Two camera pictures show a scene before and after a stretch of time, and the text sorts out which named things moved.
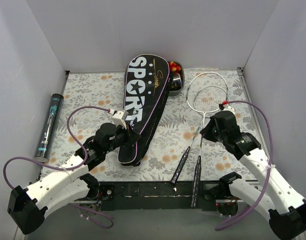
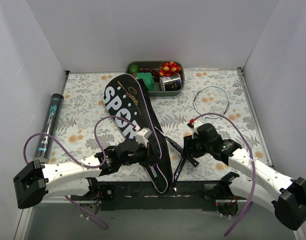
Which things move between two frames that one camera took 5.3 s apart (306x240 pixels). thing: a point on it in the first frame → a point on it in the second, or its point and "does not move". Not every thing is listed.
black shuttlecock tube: (50, 122) does not move
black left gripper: (132, 136) → (147, 154)
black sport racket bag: (145, 84) → (127, 105)
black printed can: (176, 84) does not move
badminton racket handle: (206, 92) → (175, 144)
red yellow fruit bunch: (173, 67) does not move
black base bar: (156, 196) does not move
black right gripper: (209, 131) → (187, 148)
